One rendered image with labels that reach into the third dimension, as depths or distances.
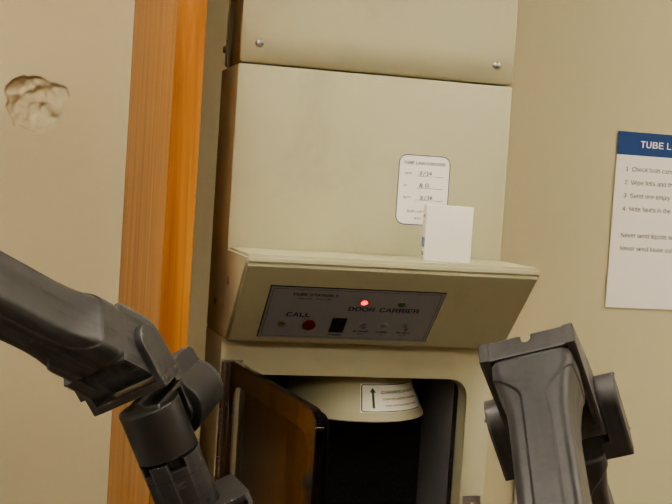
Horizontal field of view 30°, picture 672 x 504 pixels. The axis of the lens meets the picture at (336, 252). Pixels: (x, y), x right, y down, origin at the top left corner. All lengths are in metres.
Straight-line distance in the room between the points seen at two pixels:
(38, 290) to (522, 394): 0.39
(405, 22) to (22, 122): 0.61
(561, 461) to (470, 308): 0.50
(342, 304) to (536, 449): 0.47
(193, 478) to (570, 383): 0.37
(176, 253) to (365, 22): 0.34
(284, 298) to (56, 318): 0.34
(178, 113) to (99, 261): 0.56
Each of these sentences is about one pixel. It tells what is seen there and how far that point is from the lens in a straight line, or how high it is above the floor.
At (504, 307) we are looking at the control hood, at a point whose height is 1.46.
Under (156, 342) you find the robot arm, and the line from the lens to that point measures 1.12.
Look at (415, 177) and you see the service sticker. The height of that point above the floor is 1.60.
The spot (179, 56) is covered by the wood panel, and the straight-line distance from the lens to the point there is 1.28.
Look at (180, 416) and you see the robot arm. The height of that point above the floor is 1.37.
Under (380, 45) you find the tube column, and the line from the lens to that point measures 1.42.
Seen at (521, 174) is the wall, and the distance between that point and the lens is 1.94.
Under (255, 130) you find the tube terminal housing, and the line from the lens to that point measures 1.38.
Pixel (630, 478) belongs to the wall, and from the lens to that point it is 2.08.
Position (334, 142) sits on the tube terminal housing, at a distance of 1.40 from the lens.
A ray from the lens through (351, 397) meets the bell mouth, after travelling 1.45.
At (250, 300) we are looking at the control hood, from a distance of 1.31.
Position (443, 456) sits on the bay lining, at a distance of 1.52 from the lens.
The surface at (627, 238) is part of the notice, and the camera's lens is 2.01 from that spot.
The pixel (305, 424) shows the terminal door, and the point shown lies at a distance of 1.11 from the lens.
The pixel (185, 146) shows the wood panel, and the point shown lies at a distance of 1.27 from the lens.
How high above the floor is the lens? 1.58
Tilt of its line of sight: 3 degrees down
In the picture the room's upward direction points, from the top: 4 degrees clockwise
